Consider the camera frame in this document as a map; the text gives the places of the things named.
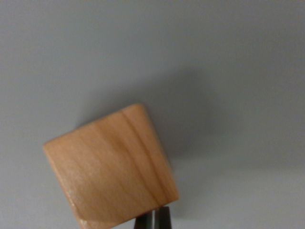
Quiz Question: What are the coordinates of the wooden cube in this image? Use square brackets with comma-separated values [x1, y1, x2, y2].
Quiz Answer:
[42, 103, 180, 229]

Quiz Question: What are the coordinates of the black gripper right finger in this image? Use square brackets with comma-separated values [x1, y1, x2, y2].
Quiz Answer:
[154, 206, 173, 229]

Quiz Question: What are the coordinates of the grey plastic tray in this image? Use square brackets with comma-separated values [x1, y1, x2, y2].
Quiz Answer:
[0, 0, 305, 229]

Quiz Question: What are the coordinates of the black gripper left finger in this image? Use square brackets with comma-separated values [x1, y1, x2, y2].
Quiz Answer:
[133, 211, 154, 229]

